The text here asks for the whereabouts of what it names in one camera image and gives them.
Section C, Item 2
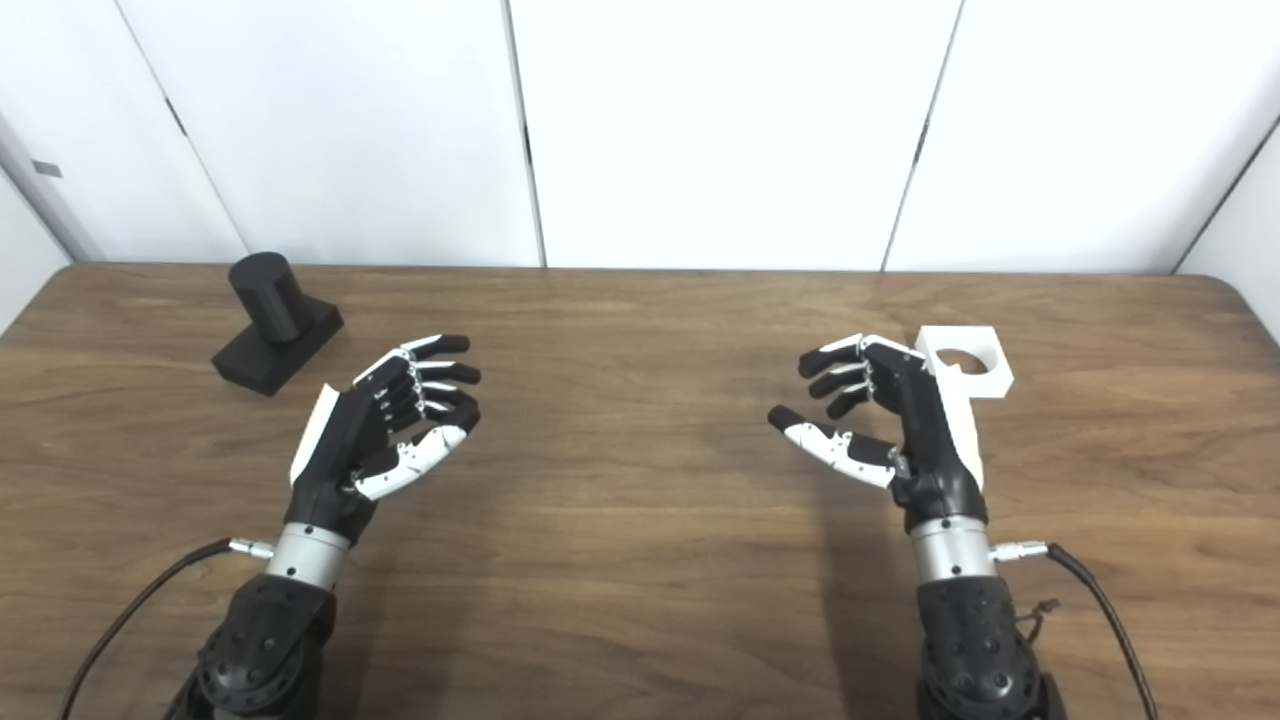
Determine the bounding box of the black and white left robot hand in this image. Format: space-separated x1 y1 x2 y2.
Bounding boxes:
285 334 483 547

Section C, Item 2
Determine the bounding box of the black peg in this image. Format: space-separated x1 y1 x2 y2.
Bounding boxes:
211 252 345 397

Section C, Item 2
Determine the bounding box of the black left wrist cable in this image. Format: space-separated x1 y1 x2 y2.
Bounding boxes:
60 538 276 720

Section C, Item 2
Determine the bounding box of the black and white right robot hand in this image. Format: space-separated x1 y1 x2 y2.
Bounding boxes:
768 334 991 536

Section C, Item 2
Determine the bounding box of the white square piece with hole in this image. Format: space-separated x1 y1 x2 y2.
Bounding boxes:
915 326 1015 401

